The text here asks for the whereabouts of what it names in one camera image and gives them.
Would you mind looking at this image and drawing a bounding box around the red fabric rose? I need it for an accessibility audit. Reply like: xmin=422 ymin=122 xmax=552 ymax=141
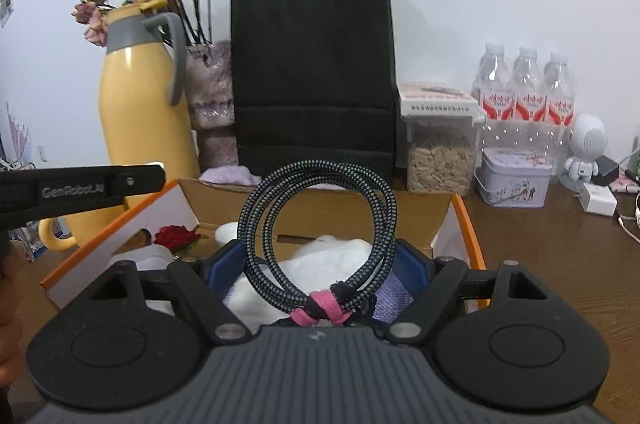
xmin=153 ymin=225 xmax=201 ymax=255

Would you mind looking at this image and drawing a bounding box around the purple woven cloth bag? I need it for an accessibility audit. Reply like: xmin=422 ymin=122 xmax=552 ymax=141
xmin=373 ymin=272 xmax=413 ymax=323

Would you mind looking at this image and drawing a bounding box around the small white jar lid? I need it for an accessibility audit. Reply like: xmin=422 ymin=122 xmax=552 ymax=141
xmin=214 ymin=221 xmax=238 ymax=247

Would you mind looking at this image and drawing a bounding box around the braided black cable coil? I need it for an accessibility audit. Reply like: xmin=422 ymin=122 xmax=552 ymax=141
xmin=237 ymin=159 xmax=399 ymax=328

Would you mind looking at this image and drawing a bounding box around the white cloth mask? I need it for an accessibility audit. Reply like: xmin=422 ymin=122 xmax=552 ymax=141
xmin=224 ymin=235 xmax=371 ymax=333

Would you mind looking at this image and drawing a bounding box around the red cardboard box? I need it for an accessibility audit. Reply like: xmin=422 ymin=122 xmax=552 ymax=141
xmin=40 ymin=179 xmax=486 ymax=308

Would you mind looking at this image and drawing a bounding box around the yellow ceramic mug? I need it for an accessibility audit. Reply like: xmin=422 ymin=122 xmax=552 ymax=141
xmin=38 ymin=206 xmax=125 ymax=251

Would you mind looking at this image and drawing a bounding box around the white tin box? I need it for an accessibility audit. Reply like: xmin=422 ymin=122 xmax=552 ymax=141
xmin=474 ymin=147 xmax=552 ymax=208

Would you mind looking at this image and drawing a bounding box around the clear seed container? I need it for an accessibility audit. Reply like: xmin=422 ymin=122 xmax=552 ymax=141
xmin=397 ymin=81 xmax=486 ymax=196

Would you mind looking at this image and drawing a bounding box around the yellow thermos jug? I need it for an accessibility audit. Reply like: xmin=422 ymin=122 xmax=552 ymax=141
xmin=99 ymin=0 xmax=200 ymax=180

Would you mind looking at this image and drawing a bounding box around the white charger adapter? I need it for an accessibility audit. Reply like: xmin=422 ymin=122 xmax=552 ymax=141
xmin=578 ymin=183 xmax=617 ymax=217

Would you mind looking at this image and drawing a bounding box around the water bottle middle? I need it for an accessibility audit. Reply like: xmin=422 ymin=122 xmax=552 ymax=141
xmin=510 ymin=46 xmax=546 ymax=150

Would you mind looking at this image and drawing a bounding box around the water bottle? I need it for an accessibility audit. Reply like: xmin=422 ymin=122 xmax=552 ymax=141
xmin=544 ymin=52 xmax=576 ymax=182
xmin=510 ymin=46 xmax=546 ymax=150
xmin=472 ymin=43 xmax=514 ymax=149

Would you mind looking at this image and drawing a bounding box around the water bottle left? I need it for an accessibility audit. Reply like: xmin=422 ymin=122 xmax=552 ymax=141
xmin=472 ymin=43 xmax=514 ymax=149

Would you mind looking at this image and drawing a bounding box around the white robot toy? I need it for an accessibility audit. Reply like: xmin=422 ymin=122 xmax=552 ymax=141
xmin=564 ymin=114 xmax=608 ymax=183

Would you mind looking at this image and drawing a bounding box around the water bottle right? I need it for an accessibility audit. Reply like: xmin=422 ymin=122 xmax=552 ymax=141
xmin=544 ymin=52 xmax=576 ymax=182

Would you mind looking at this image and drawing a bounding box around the pink glitter vase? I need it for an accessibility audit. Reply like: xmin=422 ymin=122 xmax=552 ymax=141
xmin=184 ymin=40 xmax=239 ymax=171

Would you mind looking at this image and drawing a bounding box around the black paper bag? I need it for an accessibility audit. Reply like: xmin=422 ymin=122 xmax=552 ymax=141
xmin=230 ymin=0 xmax=396 ymax=181

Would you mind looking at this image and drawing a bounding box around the tangle of white cables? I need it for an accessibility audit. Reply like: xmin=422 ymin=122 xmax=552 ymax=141
xmin=614 ymin=147 xmax=640 ymax=245

